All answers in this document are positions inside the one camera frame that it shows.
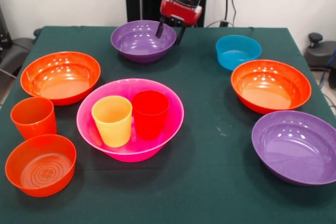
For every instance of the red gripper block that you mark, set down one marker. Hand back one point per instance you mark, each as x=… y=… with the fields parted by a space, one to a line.
x=181 y=12

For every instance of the purple bowl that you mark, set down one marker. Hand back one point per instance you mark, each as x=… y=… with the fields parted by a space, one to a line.
x=136 y=43
x=294 y=148

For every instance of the blue bowl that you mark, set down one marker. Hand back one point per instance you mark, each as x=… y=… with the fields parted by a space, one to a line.
x=239 y=56

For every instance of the large pink bowl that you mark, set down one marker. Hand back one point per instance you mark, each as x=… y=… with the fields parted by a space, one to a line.
x=173 y=113

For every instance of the red cup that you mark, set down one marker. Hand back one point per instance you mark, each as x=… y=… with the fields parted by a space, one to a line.
x=149 y=121

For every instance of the yellow cup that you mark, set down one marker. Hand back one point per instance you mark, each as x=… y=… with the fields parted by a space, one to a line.
x=113 y=127

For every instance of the large orange bowl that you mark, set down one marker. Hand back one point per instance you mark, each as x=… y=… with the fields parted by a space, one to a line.
x=60 y=79
x=273 y=87

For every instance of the small orange bowl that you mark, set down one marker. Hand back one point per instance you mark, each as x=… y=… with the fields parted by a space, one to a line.
x=39 y=171

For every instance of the dark green tablecloth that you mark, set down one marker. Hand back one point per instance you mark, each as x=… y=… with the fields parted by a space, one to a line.
x=168 y=190

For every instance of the orange cup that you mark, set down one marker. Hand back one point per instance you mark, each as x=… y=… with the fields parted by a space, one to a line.
x=34 y=124

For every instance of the black side stand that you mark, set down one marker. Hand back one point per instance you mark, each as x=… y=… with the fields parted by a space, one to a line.
x=8 y=61

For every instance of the black pedestal leg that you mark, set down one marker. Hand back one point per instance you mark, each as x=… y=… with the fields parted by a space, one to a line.
x=22 y=47
x=320 y=53

